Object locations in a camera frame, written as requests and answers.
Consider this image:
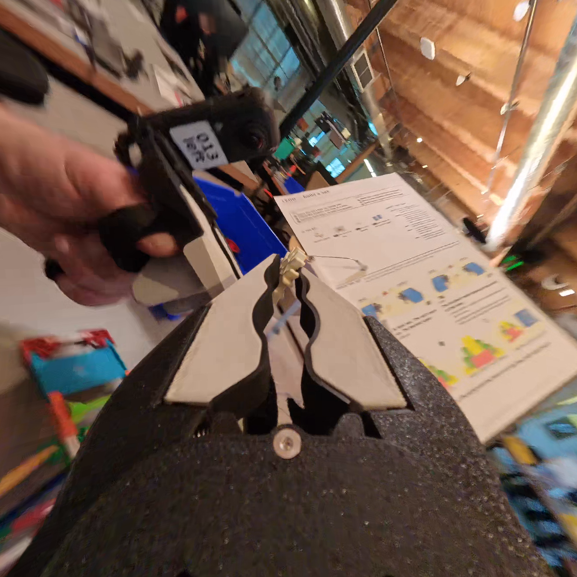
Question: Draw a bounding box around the white snowflake toy connector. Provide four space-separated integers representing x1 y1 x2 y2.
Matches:
272 246 313 304

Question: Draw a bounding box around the blue parts bin with tag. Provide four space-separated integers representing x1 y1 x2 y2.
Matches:
193 175 289 276

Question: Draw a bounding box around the instruction sheet board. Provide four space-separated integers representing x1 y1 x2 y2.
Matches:
273 172 560 445

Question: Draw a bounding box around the neighbouring grey table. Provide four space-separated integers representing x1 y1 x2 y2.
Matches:
0 0 204 118

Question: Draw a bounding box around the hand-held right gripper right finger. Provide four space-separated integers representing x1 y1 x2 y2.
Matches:
295 268 408 412

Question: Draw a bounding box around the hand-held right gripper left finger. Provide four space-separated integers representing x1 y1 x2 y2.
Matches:
163 255 281 407

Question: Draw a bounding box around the black pole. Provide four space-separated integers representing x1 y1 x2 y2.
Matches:
279 0 400 132

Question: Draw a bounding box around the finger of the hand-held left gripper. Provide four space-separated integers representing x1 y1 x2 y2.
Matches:
182 177 245 295

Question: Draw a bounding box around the white air vent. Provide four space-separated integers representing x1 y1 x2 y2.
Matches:
351 49 375 91

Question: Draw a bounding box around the silver pipe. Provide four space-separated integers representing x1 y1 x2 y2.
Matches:
486 26 577 249

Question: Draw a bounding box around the person's left hand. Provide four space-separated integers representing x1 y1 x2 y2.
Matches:
0 105 182 308

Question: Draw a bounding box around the silver ventilation duct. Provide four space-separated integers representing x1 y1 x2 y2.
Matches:
315 0 389 150

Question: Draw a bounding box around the colourful construction toy model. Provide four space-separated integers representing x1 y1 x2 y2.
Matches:
0 328 132 560

